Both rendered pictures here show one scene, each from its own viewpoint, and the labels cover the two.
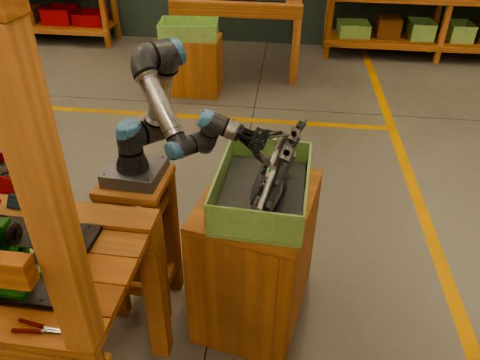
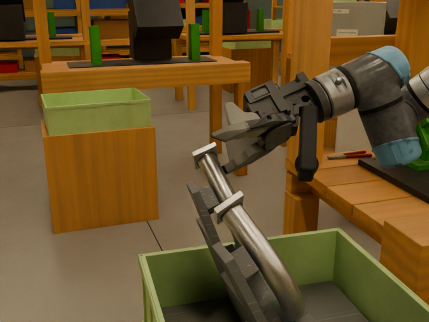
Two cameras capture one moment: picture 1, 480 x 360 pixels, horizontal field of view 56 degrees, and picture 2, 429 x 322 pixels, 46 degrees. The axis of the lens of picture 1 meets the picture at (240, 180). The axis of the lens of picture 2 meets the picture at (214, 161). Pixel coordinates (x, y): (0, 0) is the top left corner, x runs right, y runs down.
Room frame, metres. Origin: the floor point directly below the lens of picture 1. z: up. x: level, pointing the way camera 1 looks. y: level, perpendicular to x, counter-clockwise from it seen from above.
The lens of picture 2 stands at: (2.22, -0.49, 1.43)
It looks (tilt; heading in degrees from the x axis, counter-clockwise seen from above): 19 degrees down; 155
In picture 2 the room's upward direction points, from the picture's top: straight up
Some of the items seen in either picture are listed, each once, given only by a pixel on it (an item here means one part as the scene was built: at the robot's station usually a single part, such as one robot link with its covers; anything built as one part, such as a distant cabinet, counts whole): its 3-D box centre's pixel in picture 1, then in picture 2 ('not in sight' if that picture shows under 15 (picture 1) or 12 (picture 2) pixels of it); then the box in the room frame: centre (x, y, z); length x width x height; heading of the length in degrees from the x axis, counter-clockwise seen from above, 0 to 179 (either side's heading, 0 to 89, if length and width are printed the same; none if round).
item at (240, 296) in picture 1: (256, 256); not in sight; (1.77, -0.09, 0.39); 0.68 x 0.52 x 0.79; 163
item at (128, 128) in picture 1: (130, 136); not in sight; (1.83, 0.51, 1.08); 0.13 x 0.12 x 0.14; 130
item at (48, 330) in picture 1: (38, 328); (348, 155); (0.92, 0.63, 0.89); 0.16 x 0.05 x 0.01; 81
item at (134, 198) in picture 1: (134, 181); not in sight; (1.82, 0.51, 0.83); 0.32 x 0.32 x 0.04; 80
